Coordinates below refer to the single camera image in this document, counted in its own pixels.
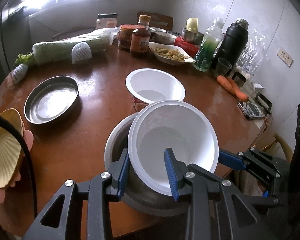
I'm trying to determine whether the black metal bracket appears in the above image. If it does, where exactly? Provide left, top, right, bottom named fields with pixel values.
left=255, top=92, right=272, bottom=117

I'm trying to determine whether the clear plastic cup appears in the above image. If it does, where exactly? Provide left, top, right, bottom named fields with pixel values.
left=214, top=57, right=233, bottom=77

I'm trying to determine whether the large steel bowl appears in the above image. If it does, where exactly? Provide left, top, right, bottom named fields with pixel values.
left=104, top=112, right=190, bottom=217

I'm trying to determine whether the green lettuce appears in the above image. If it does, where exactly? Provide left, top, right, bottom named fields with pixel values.
left=14, top=52, right=35, bottom=67

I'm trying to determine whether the white window cabinet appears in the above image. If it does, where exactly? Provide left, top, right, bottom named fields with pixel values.
left=29, top=0, right=115, bottom=42

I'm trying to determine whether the large white foam net fruit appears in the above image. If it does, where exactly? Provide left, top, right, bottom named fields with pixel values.
left=71, top=42, right=92, bottom=64

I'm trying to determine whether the small dark steel bowl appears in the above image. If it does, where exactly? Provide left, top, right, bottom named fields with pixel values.
left=148, top=27, right=166, bottom=42

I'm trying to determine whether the steel pan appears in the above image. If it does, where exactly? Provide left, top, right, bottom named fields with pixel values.
left=24, top=75, right=80, bottom=124

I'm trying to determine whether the wrapped napa cabbage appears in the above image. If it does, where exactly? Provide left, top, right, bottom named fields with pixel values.
left=32, top=29, right=117, bottom=64

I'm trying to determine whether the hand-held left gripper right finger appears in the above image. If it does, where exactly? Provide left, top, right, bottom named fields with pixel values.
left=164, top=147, right=278, bottom=240

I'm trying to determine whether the white ceramic bowl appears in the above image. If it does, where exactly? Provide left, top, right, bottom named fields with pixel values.
left=154, top=31, right=177, bottom=45

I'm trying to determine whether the white paper bowl red print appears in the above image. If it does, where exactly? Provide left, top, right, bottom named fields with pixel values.
left=126, top=68, right=186, bottom=112
left=127, top=100, right=219, bottom=197

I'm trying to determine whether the yellow shell-shaped plate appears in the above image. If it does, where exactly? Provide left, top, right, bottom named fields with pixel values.
left=0, top=108, right=24, bottom=188

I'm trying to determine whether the yellow plastic cup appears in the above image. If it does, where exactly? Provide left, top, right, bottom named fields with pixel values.
left=186, top=17, right=199, bottom=33

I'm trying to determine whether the small steel cup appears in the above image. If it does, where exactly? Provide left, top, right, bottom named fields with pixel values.
left=231, top=72, right=247, bottom=88

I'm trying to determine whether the black cable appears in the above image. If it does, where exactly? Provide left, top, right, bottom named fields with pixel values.
left=0, top=112, right=38, bottom=232

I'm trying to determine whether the silver electronic device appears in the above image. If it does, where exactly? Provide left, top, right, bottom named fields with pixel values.
left=238, top=101, right=265, bottom=119

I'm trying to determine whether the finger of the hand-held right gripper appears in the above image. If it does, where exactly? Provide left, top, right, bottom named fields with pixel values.
left=240, top=189, right=280, bottom=205
left=219, top=147, right=282, bottom=185

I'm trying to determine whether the orange cap sauce bottle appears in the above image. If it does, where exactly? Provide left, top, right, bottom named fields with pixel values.
left=130, top=15, right=152, bottom=57

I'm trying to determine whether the small white foam net fruit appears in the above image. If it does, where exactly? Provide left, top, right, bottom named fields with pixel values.
left=12, top=64, right=28, bottom=83

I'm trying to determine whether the light wooden chair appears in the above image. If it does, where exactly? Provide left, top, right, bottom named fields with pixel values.
left=272, top=132, right=295, bottom=162

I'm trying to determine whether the dark grey refrigerator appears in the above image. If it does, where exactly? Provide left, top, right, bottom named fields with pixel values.
left=0, top=0, right=32, bottom=73

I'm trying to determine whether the clear plastic bag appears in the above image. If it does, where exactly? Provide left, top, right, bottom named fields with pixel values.
left=236, top=31, right=268, bottom=78

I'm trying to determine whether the orange carrot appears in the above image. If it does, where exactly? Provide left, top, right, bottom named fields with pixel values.
left=217, top=75, right=234, bottom=92
left=226, top=77, right=249, bottom=102

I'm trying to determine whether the pink plastic plate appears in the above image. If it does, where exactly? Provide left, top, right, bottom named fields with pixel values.
left=0, top=129, right=35, bottom=203

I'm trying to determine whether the red box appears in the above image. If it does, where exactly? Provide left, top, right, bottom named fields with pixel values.
left=174, top=36, right=202, bottom=54

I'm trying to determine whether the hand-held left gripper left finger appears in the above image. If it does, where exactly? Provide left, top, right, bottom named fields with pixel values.
left=22, top=148, right=131, bottom=240

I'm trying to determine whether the green liquid plastic bottle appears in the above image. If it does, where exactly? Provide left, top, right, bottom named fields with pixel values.
left=193, top=17, right=223, bottom=72

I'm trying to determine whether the white wall socket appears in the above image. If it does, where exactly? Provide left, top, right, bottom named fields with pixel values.
left=277, top=48, right=294, bottom=67

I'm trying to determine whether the black thermos flask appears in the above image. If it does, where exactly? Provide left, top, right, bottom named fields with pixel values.
left=212, top=18, right=249, bottom=72

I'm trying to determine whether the white dish of food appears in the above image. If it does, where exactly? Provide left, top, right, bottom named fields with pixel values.
left=149, top=42, right=197, bottom=65

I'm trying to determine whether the clear jar dark lid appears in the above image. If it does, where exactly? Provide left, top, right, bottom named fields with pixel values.
left=96, top=13, right=118, bottom=30

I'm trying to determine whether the red lid sauce jar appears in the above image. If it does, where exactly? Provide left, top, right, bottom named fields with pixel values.
left=118, top=24, right=137, bottom=51

